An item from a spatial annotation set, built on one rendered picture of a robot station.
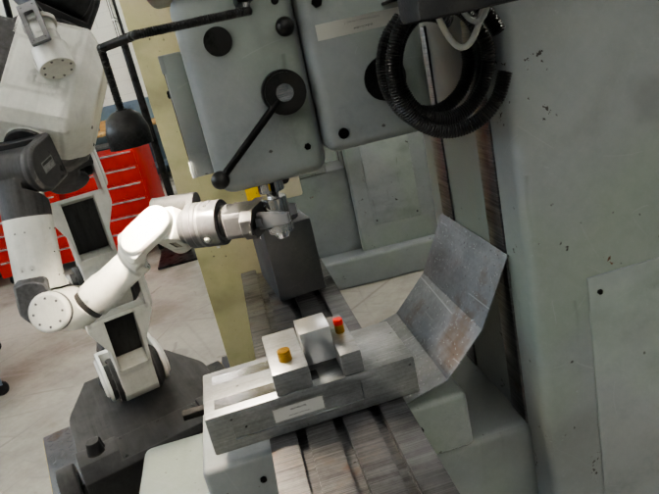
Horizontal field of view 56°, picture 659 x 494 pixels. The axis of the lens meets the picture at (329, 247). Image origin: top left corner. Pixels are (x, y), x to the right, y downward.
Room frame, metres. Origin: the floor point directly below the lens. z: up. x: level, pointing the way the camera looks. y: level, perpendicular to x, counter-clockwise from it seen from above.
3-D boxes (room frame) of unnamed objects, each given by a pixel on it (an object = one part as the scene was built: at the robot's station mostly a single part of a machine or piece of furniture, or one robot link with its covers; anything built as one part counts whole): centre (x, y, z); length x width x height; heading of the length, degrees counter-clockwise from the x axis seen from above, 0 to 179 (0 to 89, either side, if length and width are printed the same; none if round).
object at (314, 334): (0.94, 0.06, 1.05); 0.06 x 0.05 x 0.06; 8
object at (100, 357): (1.77, 0.69, 0.68); 0.21 x 0.20 x 0.13; 25
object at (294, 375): (0.93, 0.11, 1.03); 0.15 x 0.06 x 0.04; 8
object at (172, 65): (1.10, 0.19, 1.45); 0.04 x 0.04 x 0.21; 7
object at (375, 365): (0.93, 0.09, 0.99); 0.35 x 0.15 x 0.11; 98
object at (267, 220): (1.08, 0.09, 1.23); 0.06 x 0.02 x 0.03; 74
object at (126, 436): (1.74, 0.68, 0.59); 0.64 x 0.52 x 0.33; 25
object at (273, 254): (1.52, 0.12, 1.04); 0.22 x 0.12 x 0.20; 14
